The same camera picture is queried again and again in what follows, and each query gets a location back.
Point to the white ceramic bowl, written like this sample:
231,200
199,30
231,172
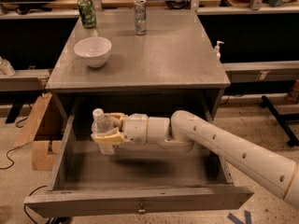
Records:
93,51

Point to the light wooden block stand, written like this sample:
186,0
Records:
42,130

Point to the black metal stand leg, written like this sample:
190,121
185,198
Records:
283,120

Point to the grey open top drawer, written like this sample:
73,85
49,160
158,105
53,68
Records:
139,180

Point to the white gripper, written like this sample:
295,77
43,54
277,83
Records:
135,128

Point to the white pump dispenser bottle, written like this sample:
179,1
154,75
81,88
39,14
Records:
217,49

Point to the green soda can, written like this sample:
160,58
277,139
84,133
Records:
87,13

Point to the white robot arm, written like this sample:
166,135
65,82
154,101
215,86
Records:
182,130

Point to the orange bottle on floor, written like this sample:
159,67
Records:
293,93

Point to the grey wooden cabinet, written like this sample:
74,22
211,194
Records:
174,54

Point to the clear plastic water bottle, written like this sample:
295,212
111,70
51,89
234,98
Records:
102,125

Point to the clear plastic object left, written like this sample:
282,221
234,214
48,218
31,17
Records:
6,69

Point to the silver patterned drink can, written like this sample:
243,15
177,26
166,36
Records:
140,17

